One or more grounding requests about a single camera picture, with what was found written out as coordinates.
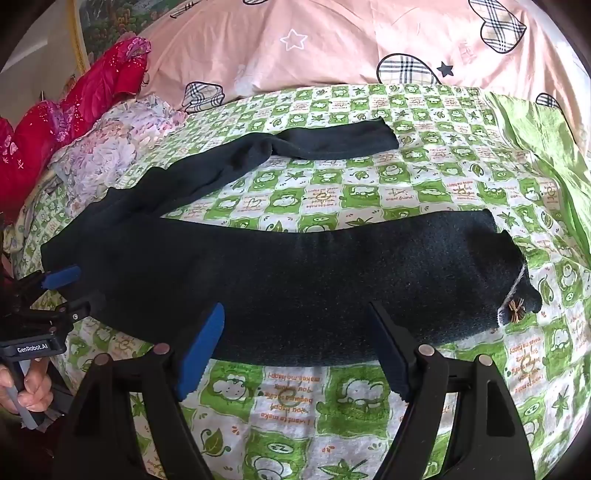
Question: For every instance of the pink quilt with plaid hearts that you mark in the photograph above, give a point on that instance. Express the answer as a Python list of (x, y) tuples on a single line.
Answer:
[(346, 41)]

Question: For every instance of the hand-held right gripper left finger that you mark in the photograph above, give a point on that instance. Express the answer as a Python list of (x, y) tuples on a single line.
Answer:
[(202, 355)]

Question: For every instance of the black pants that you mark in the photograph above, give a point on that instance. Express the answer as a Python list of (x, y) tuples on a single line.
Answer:
[(323, 277)]

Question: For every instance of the green checked printed bedsheet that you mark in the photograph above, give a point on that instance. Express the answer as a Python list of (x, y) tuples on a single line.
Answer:
[(332, 184)]

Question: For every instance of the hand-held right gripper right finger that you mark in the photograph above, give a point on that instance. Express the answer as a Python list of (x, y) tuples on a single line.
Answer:
[(393, 355)]

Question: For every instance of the gold framed flower painting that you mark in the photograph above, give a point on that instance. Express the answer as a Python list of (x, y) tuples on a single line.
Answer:
[(115, 23)]

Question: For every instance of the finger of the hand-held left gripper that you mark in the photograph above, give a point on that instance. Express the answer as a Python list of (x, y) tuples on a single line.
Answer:
[(62, 277), (78, 310)]

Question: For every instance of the floral blanket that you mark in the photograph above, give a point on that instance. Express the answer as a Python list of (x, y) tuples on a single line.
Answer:
[(115, 147)]

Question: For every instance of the person's left hand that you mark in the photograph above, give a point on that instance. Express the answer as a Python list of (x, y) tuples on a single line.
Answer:
[(37, 385)]

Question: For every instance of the red sequined cloth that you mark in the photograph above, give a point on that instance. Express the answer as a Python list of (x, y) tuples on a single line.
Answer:
[(106, 78)]

